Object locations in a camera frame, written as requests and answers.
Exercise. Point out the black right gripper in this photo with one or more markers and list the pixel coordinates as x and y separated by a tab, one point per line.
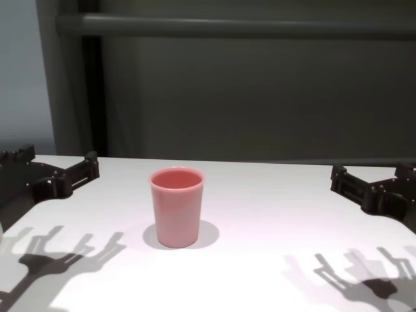
398	201

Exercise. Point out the pink plastic cup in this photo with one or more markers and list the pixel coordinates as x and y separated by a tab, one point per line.
177	211

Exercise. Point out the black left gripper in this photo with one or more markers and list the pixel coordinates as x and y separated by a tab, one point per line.
19	191

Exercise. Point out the thin grey railing bar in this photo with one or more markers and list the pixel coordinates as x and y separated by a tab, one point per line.
364	162

